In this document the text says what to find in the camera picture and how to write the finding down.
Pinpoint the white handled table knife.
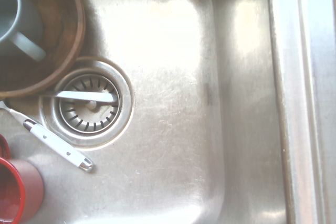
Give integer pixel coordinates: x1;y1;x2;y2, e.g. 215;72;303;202
0;100;95;174

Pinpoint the stainless steel double sink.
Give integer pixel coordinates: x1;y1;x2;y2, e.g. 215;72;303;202
0;0;336;224

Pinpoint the metal sink drain strainer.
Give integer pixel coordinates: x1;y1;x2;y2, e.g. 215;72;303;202
39;56;135;149

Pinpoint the brown wooden bowl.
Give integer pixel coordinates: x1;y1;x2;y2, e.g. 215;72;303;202
0;0;87;98

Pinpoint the red ceramic mug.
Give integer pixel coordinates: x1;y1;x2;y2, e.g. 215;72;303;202
0;134;45;222

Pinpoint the grey ceramic mug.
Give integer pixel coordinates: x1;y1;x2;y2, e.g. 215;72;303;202
0;0;47;62

